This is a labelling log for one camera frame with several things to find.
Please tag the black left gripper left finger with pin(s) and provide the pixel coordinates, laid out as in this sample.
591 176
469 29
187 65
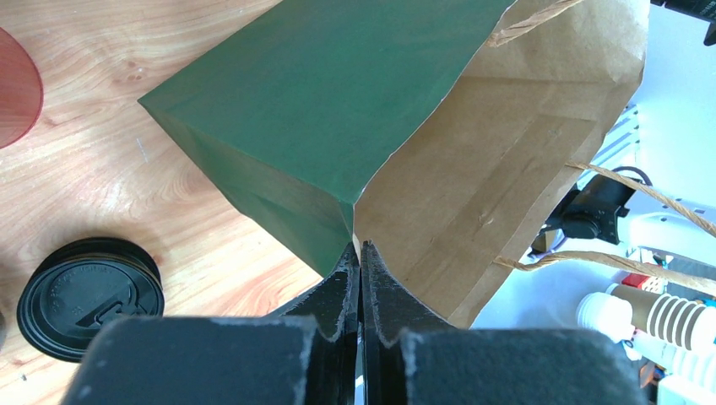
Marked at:
302 353

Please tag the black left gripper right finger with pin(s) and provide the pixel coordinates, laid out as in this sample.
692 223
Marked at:
414 356

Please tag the green paper bag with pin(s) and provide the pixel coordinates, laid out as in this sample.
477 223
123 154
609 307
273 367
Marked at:
444 131

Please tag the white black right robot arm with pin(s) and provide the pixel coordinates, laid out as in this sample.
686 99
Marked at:
605 209

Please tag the black lid stack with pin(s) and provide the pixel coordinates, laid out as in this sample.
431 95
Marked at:
81 287

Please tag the stacked paper cups background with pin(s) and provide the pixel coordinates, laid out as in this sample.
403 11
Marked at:
673 332

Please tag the red straw holder cup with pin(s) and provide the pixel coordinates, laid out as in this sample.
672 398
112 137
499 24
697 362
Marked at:
22 92

